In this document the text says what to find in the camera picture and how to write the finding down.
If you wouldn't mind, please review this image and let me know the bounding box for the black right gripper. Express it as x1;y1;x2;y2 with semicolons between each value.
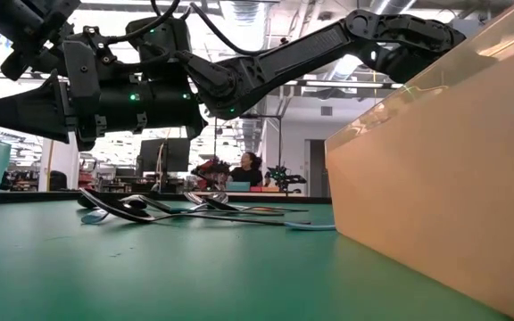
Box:
0;25;208;152

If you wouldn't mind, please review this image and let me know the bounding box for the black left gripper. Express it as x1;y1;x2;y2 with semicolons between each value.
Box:
0;0;82;82

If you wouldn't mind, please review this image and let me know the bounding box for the white pillar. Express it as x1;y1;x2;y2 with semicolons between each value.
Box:
37;133;82;193

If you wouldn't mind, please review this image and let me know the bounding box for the black office chair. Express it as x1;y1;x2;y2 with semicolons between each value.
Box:
49;170;69;192

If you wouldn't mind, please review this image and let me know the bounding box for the red tool cart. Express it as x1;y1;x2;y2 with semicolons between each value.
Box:
78;158;98;191

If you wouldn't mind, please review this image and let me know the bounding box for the pile of metal cutlery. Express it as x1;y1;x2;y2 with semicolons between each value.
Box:
78;187;312;227

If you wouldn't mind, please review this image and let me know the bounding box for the black computer monitor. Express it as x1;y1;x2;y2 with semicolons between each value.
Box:
137;136;193;175

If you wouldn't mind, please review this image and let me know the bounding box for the metal spoon at top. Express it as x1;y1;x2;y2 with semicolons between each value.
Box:
143;196;286;218

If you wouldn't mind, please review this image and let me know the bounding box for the small teal box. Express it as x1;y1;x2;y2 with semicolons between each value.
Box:
225;180;252;193

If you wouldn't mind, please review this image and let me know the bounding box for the person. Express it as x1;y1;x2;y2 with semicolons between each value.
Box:
228;151;265;187

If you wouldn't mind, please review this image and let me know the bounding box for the black spoon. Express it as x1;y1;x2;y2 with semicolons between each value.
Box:
203;195;311;214

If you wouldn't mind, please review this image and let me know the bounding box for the green table mat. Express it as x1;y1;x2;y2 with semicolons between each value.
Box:
0;198;514;321

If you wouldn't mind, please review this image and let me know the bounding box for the grey door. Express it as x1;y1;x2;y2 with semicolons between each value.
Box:
304;138;329;197

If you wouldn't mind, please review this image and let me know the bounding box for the suspended linear light fixture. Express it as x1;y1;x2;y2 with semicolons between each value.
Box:
0;70;406;90

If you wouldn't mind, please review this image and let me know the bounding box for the orange plastic bin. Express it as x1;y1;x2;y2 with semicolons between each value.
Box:
325;0;514;321

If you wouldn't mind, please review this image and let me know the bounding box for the yellow hanging cord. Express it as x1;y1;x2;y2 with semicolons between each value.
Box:
46;141;58;193

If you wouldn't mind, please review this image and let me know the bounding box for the black metal frame rig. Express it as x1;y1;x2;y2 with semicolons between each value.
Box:
213;113;284;193

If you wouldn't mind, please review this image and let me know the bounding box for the silver ventilation duct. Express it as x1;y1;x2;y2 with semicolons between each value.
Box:
326;0;419;93
220;0;270;151

